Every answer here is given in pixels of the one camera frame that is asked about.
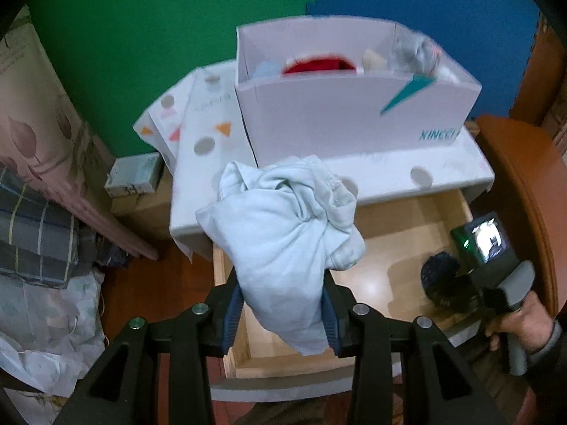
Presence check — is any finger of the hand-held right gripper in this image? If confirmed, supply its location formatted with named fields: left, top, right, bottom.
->
left=432, top=270, right=485, bottom=317

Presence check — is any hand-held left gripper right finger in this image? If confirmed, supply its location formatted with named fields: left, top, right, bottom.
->
left=322, top=270, right=506, bottom=425

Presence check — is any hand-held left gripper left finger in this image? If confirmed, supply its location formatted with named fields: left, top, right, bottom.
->
left=53, top=270, right=243, bottom=425

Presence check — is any navy lace underwear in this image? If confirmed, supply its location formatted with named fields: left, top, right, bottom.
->
left=420, top=251, right=461, bottom=302

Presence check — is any wooden drawer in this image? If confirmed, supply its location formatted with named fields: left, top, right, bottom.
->
left=210, top=188, right=488, bottom=403

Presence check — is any light blue underwear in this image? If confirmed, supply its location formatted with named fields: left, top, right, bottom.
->
left=196, top=155, right=366, bottom=357

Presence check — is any white cardboard box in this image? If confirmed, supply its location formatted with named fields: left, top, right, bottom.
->
left=235, top=15, right=483, bottom=169

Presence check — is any red underwear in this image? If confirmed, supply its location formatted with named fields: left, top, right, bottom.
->
left=281, top=55, right=357, bottom=75

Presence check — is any person's right forearm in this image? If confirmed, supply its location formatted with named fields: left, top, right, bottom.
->
left=525, top=319, right=567, bottom=425

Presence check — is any pale blue underwear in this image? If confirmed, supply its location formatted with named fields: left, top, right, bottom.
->
left=252, top=61, right=282, bottom=79

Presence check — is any person's right hand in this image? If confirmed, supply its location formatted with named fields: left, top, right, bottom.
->
left=485, top=294, right=554, bottom=355

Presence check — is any brown wooden chair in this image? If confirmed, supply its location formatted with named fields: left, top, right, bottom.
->
left=474, top=115, right=560, bottom=315

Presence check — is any white patterned nightstand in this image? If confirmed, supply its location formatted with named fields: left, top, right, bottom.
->
left=169, top=59, right=495, bottom=253

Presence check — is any brown cardboard box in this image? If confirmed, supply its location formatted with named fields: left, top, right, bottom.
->
left=111, top=195, right=175, bottom=242

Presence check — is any small teal box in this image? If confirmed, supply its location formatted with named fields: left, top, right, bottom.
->
left=105, top=154, right=164, bottom=198

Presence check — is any white floral cloth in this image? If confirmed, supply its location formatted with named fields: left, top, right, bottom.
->
left=0, top=270, right=107, bottom=397

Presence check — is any patterned white cover sheet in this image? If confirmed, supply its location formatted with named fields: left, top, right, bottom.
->
left=133, top=66, right=200, bottom=164

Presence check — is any grey plaid cloth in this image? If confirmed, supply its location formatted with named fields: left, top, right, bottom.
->
left=0, top=166, right=96, bottom=290

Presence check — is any blue foam mat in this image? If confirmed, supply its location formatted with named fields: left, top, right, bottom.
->
left=305, top=0, right=543, bottom=120

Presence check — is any pink floral blanket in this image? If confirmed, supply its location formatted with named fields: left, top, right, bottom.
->
left=0, top=4, right=160, bottom=261

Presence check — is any green foam mat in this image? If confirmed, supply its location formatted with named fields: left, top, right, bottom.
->
left=27, top=0, right=317, bottom=160

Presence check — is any wooden furniture frame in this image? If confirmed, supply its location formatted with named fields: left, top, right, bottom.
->
left=509, top=13, right=567, bottom=142

